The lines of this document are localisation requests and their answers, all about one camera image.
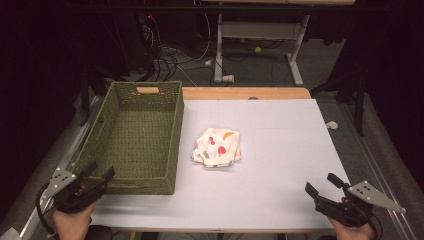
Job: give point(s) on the white plug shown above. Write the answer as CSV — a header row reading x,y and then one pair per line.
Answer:
x,y
208,62

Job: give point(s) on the person's left hand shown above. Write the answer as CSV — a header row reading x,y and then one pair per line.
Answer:
x,y
71,225

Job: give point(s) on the person's right hand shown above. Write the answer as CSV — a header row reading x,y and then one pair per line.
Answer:
x,y
355,233

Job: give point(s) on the green woven basket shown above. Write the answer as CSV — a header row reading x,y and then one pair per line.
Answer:
x,y
140,140

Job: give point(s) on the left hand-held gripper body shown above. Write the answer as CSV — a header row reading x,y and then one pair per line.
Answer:
x,y
61,181

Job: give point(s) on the yellow tennis ball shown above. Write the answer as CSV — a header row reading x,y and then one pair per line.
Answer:
x,y
257,49

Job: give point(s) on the crumpled white paper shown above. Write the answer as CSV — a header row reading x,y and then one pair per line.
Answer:
x,y
332,125

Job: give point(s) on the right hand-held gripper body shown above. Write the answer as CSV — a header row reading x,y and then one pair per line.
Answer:
x,y
363,196

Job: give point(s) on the white paper cup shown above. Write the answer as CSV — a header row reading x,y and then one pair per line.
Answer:
x,y
228,79

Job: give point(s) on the black metal stand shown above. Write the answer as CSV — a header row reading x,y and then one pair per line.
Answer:
x,y
84,100
359,106

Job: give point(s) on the fruit print cloth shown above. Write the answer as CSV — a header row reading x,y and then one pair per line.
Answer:
x,y
218,146

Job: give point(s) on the desk with white metal frame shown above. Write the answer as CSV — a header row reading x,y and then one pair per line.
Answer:
x,y
260,30

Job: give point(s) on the aluminium rail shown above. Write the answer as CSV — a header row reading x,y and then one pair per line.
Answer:
x,y
33,218
372,160

